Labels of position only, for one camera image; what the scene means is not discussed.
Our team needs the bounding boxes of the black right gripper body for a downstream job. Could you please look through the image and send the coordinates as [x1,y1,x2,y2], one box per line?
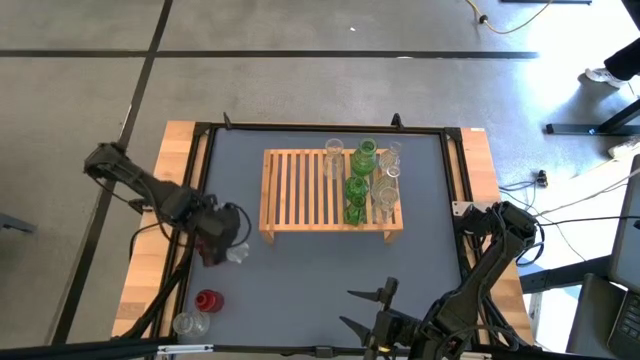
[364,277,426,360]

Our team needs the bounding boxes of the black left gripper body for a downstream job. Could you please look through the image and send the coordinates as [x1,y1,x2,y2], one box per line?
[192,202,244,268]

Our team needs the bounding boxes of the small green glass vase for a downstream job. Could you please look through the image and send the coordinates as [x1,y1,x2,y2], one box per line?
[342,194,369,227]

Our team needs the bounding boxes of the wide clear glass vase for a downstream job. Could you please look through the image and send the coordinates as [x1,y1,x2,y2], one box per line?
[171,310,212,338]

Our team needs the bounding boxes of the round green glass vase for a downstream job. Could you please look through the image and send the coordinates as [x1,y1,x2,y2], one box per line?
[344,174,371,202]

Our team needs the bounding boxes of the wooden slatted shelf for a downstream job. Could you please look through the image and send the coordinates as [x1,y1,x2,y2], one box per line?
[258,147,405,246]

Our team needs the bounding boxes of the grey table mat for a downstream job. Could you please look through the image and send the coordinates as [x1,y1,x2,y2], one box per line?
[178,127,475,351]

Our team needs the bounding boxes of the large green glass vase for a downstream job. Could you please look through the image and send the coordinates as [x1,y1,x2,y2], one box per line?
[349,137,379,178]

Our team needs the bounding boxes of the black beam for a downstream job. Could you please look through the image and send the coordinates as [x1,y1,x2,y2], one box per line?
[0,337,179,360]

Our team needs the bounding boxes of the dark office desk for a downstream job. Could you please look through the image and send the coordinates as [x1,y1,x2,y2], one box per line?
[519,254,640,360]

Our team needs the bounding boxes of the grey furniture foot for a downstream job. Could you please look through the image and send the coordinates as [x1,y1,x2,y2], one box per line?
[0,212,39,235]

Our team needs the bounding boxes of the dark keyboard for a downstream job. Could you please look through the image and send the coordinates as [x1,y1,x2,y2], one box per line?
[606,291,640,360]

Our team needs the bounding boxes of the computer monitor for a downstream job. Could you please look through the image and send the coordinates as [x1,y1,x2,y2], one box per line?
[607,153,640,295]

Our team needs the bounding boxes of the black desk leg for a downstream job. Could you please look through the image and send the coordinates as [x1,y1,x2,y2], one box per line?
[544,97,640,137]

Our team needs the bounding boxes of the person's leg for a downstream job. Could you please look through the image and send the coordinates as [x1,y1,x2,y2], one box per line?
[603,37,640,81]

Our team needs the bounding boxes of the black cable sleeve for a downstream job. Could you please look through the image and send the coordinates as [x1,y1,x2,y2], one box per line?
[112,224,199,344]
[479,294,534,351]

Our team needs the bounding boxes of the black metal table frame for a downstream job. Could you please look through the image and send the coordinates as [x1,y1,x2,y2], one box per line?
[152,112,501,359]

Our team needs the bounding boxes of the black cable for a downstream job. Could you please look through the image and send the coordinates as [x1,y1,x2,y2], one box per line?
[539,214,640,229]

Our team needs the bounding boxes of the yellow extension cable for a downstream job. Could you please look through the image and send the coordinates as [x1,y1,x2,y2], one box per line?
[464,0,554,35]

